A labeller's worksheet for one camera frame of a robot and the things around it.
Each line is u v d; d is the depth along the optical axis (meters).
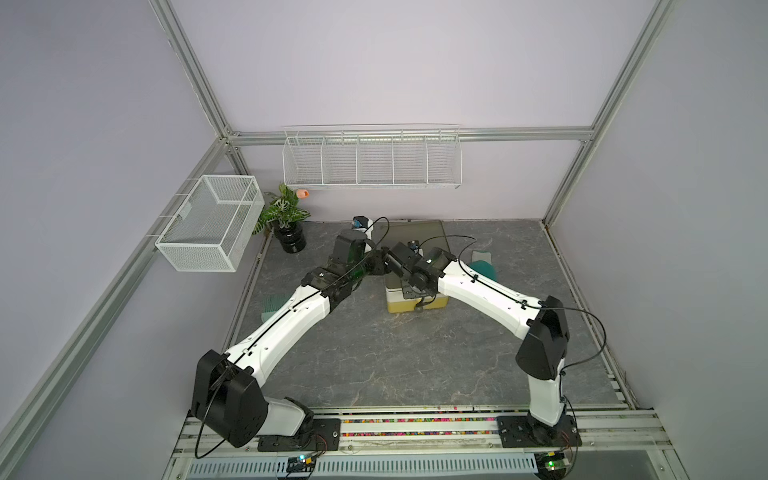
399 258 0.65
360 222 0.69
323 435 0.74
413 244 0.75
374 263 0.71
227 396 0.40
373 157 0.99
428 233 0.82
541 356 0.52
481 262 1.09
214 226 0.84
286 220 0.94
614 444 0.73
